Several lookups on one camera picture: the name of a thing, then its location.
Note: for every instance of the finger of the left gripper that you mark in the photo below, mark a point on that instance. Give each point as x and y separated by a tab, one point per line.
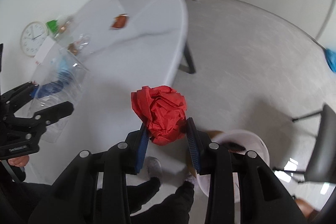
16	98
53	114

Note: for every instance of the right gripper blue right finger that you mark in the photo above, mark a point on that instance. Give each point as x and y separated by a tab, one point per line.
263	198

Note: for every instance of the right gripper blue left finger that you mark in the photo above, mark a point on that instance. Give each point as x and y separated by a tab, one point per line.
95	181

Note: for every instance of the dark blue paper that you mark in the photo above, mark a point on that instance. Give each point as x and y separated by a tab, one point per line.
48	88

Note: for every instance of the clear plastic packaging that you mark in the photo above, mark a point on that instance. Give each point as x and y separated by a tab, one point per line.
72	92

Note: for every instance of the red paper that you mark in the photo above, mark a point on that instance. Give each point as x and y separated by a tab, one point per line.
163	111

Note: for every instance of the orange brown snack wrapper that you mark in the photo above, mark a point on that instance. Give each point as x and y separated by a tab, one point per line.
120	22

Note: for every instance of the light blue face mask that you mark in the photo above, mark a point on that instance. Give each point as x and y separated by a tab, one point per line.
62	70

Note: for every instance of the black spiky foam piece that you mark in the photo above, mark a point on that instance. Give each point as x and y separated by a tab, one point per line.
234	147

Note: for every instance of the white plastic trash bin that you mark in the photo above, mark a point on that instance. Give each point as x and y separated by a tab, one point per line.
240	141

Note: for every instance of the person's left hand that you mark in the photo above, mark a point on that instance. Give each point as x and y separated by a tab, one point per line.
21	161

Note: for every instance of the orange leather chair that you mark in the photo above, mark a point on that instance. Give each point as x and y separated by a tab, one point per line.
308	211

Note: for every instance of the white card envelope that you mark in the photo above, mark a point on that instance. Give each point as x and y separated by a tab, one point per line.
44	50

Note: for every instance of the person's black trouser legs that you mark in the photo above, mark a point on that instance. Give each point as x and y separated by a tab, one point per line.
19	200

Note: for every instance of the grey chair near bin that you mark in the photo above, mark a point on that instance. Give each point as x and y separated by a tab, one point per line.
321	165

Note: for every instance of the clear plastic food container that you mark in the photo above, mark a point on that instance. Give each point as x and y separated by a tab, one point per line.
65	36

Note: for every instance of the green plastic bag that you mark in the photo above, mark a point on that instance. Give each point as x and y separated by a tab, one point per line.
53	26

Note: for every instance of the white round table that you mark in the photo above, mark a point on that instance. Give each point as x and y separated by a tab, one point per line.
147	52

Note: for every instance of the black table leg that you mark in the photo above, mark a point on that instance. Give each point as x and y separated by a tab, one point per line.
190	66

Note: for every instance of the blue plastic bag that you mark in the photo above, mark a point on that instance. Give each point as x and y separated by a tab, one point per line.
330	56

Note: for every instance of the white round wall clock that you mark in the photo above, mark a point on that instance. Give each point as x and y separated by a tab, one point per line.
32	38

